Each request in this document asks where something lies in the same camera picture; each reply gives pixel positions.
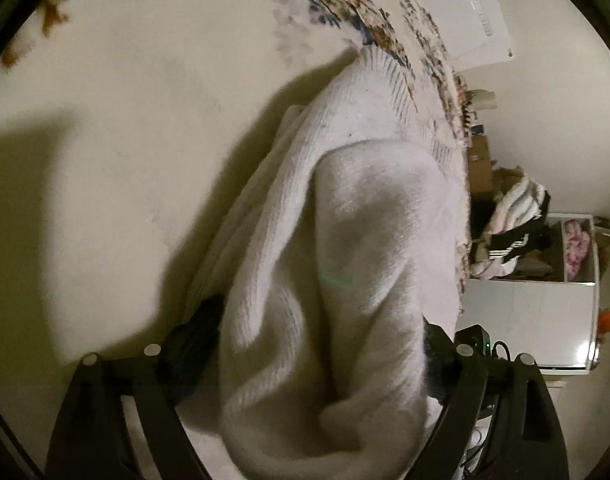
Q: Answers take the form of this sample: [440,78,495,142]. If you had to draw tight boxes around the striped folded clothes pile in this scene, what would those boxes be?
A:
[470,167,551,281]

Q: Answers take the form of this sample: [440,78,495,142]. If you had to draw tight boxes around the white storage cabinet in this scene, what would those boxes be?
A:
[457,214,600,376]

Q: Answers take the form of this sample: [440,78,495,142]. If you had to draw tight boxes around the pink floral cloth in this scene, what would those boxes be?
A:
[564,219,591,281]

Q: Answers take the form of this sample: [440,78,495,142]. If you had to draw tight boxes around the brown cardboard box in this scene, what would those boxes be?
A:
[468,134,495,200]

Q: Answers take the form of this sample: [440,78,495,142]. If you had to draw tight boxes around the cream floral fleece blanket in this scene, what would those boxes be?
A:
[0,0,466,474]

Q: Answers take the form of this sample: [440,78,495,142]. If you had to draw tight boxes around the white wall air conditioner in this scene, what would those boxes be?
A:
[420,0,513,72]

